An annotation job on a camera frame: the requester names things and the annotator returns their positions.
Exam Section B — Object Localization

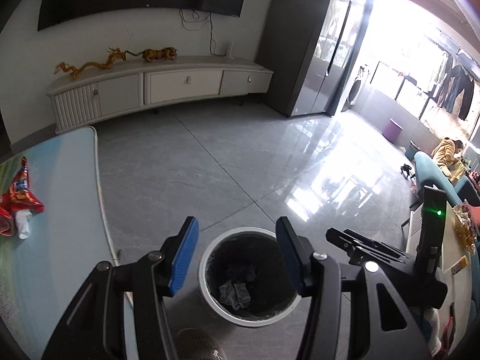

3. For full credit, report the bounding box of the landscape print table mat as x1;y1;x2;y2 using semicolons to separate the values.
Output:
1;127;118;359

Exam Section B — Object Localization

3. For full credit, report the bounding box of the purple stool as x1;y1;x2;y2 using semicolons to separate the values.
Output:
382;119;403;144

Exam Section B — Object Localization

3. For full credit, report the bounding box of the grey tall refrigerator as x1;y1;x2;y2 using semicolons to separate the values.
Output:
256;0;366;117

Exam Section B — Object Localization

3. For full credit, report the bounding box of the white low tv cabinet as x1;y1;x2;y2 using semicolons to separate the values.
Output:
46;56;273;133

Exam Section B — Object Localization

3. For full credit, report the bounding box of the red orange chip bag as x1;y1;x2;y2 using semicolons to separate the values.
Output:
9;157;44;213

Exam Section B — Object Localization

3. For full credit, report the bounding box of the person in yellow clothes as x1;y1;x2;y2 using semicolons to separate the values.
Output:
430;137;464;181

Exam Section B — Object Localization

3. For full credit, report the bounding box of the pink red snack wrapper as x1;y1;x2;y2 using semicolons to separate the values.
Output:
0;192;16;236

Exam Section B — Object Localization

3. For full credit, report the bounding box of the black tracker box green led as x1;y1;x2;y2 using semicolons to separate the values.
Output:
414;186;448;280

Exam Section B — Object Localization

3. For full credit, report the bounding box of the golden dragon figurine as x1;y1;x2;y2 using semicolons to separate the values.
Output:
54;48;126;80

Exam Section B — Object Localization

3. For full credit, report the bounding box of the white crumpled plastic bag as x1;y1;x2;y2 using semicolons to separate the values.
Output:
15;210;32;240

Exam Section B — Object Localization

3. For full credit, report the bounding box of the golden tiger figurine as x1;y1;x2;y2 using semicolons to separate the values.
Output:
127;47;177;63

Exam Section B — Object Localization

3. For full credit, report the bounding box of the white washing machine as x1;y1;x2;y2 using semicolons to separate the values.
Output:
346;76;365;107

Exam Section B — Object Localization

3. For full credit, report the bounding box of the white round trash bin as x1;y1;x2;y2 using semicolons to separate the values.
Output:
198;227;301;328

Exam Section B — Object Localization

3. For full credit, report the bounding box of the white power strip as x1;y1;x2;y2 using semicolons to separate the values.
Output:
225;41;234;59

